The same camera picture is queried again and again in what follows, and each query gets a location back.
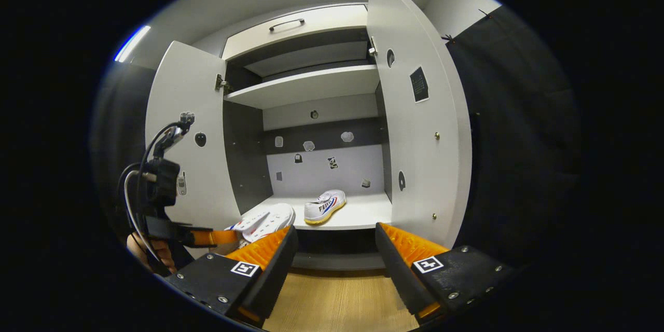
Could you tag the white shoe with striped side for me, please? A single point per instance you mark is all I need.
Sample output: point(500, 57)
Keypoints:
point(270, 220)
point(324, 207)

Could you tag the cabinet door with cat sticker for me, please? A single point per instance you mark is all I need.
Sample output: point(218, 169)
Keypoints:
point(415, 166)

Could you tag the white cabinet shelf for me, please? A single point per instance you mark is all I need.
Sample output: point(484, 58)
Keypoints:
point(311, 88)
point(363, 212)

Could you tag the cabinet door with camera sticker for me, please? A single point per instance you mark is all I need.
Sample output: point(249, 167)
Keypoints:
point(207, 88)

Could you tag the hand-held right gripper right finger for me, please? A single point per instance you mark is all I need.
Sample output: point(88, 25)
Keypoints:
point(399, 275)

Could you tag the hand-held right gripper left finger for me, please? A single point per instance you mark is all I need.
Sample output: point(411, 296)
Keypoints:
point(270, 280)

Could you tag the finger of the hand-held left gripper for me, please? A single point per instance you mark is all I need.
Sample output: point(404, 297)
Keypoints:
point(223, 237)

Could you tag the metal door hinge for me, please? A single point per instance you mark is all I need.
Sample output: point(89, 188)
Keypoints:
point(221, 83)
point(372, 46)

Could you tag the black backdrop cloth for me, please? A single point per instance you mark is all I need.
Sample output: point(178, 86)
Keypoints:
point(519, 140)

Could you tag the white shoe cabinet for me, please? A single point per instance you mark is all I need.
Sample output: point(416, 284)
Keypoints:
point(311, 176)

